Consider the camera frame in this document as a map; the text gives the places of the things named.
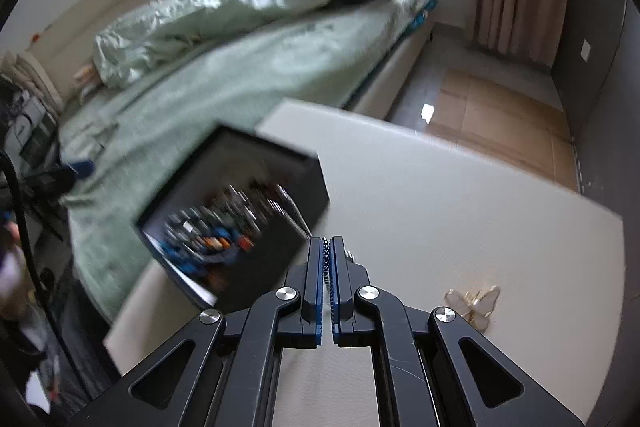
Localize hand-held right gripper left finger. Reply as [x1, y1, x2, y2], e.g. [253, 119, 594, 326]
[65, 234, 331, 427]

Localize pink pillow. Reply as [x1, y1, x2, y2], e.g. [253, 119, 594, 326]
[75, 62, 107, 88]

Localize butterfly hair clip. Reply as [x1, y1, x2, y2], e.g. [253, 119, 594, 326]
[445, 286, 502, 333]

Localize dark grey wardrobe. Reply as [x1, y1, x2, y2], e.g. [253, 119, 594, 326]
[550, 0, 640, 228]

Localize black cable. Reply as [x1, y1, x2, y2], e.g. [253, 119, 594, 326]
[0, 149, 83, 383]

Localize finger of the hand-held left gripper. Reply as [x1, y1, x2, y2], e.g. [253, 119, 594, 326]
[20, 159, 96, 198]

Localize bed with green sheet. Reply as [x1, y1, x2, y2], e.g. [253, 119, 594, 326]
[55, 0, 438, 323]

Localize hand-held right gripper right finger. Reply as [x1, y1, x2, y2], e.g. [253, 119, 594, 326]
[330, 234, 586, 427]

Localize dark single bead bracelet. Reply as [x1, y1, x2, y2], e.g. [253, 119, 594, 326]
[322, 238, 334, 308]

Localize white table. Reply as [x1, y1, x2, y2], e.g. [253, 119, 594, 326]
[102, 99, 626, 427]

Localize light green quilt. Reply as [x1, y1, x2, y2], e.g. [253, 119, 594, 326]
[94, 0, 433, 88]

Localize beige padded headboard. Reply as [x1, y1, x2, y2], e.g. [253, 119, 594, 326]
[5, 0, 216, 72]

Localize cluttered bedside table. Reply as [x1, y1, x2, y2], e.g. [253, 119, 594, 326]
[0, 52, 62, 170]

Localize black jewelry box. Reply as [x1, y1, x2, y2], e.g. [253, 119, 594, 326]
[131, 123, 331, 314]

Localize pile of bead bracelets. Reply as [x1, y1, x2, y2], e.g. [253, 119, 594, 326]
[150, 179, 301, 280]

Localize flattened cardboard sheets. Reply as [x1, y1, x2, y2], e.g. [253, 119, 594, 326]
[425, 67, 581, 192]

